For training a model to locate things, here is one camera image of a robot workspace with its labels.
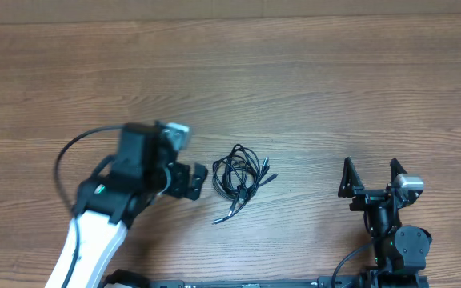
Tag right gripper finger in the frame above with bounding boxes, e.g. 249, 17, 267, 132
338, 157, 363, 198
390, 158, 407, 183

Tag black usb cables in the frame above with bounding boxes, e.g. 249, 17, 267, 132
211, 143, 279, 225

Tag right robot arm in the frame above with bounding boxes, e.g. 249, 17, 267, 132
331, 157, 432, 288

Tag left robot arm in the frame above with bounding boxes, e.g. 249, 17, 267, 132
46, 122, 208, 287

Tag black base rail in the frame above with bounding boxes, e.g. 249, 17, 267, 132
98, 270, 430, 288

